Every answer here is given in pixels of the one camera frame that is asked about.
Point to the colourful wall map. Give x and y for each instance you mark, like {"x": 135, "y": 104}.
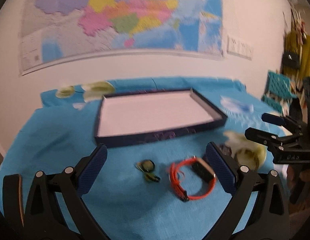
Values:
{"x": 58, "y": 31}

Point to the black hanging bag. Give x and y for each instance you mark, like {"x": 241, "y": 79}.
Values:
{"x": 291, "y": 60}

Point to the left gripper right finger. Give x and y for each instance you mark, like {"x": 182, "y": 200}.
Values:
{"x": 269, "y": 218}

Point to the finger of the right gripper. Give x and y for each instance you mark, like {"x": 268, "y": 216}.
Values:
{"x": 272, "y": 119}
{"x": 271, "y": 141}

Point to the orange smart watch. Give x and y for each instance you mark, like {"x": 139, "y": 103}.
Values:
{"x": 192, "y": 179}

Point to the blue floral bedsheet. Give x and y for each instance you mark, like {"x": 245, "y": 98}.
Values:
{"x": 132, "y": 197}

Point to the right hand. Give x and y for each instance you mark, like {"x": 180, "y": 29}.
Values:
{"x": 293, "y": 175}

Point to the dark blue tray box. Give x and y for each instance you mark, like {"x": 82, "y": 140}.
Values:
{"x": 127, "y": 119}

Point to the teal plastic basket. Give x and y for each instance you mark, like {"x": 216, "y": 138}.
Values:
{"x": 278, "y": 93}

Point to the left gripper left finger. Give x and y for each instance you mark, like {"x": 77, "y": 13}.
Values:
{"x": 43, "y": 216}

